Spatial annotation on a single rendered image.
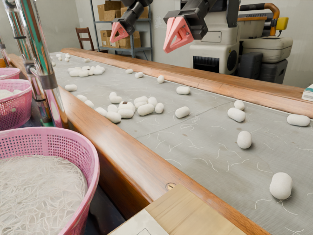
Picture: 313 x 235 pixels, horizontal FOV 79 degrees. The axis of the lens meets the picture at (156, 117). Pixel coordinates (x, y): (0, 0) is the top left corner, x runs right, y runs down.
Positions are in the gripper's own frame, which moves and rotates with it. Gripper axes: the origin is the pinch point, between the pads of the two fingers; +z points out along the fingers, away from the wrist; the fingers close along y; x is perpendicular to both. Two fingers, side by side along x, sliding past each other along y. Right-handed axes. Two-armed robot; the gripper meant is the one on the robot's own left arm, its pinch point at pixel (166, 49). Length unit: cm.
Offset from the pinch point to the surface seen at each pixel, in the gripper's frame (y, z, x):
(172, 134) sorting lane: 15.1, 17.4, 1.1
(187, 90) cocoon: 3.5, 3.7, 10.5
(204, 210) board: 29.8, 23.3, -8.4
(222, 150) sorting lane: 23.5, 15.7, 2.6
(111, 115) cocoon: 4.0, 20.7, -3.9
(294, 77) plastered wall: -26, -122, 165
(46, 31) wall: -493, -60, 48
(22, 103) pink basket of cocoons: -23.6, 31.1, -10.4
